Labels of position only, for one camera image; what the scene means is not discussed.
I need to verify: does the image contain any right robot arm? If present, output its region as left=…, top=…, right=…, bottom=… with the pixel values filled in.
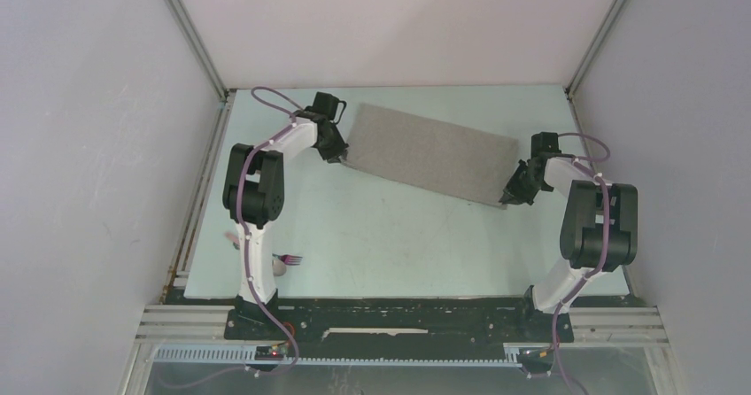
left=499, top=132, right=639, bottom=340

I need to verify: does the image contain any aluminium frame post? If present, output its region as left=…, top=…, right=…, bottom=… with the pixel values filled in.
left=164, top=0, right=229, bottom=102
left=565, top=0, right=629, bottom=101

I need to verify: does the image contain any pink handled spoon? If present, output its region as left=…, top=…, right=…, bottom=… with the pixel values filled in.
left=224, top=231, right=287, bottom=276

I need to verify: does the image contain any left aluminium frame post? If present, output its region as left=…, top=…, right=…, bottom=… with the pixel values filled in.
left=164, top=0, right=229, bottom=102

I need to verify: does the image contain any purple metallic fork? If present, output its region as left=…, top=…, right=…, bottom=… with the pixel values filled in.
left=273, top=254, right=303, bottom=266

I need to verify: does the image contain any grey cloth napkin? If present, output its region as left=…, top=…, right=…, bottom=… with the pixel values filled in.
left=343, top=105, right=519, bottom=207

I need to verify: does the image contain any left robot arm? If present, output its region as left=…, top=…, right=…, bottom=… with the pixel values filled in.
left=222, top=87, right=348, bottom=339

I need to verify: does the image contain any white cable duct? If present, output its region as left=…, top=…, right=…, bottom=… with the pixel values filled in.
left=151, top=344, right=554, bottom=369

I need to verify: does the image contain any right aluminium frame post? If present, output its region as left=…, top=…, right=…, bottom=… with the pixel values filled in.
left=565, top=0, right=629, bottom=101

